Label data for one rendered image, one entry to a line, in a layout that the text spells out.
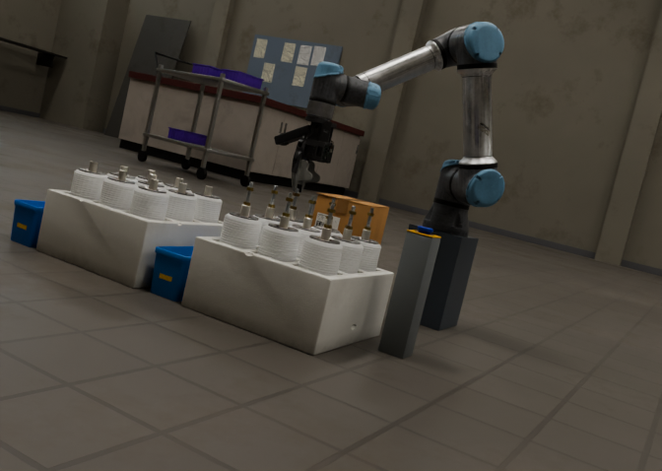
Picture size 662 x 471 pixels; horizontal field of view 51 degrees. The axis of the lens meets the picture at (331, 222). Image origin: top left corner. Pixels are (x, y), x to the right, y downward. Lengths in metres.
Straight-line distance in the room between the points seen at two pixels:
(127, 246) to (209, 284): 0.27
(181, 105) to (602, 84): 5.21
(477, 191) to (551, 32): 7.80
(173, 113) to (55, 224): 6.74
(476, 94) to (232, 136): 6.23
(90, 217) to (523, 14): 8.48
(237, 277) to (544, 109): 8.15
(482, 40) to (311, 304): 0.94
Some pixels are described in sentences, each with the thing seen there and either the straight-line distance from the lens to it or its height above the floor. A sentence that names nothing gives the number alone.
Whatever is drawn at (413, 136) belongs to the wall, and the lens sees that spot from 10.08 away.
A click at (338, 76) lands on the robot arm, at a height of 0.67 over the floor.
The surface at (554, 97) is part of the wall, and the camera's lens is 9.62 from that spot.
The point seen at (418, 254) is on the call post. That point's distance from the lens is 1.74.
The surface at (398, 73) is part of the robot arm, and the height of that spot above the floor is 0.74.
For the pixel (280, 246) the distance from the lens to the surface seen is 1.68.
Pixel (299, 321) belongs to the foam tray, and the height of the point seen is 0.06.
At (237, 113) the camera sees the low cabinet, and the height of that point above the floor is 0.72.
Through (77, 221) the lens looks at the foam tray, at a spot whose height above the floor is 0.12.
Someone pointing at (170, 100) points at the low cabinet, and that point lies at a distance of 8.85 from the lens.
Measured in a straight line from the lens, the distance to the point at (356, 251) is 1.74.
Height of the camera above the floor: 0.44
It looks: 5 degrees down
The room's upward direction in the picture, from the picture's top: 13 degrees clockwise
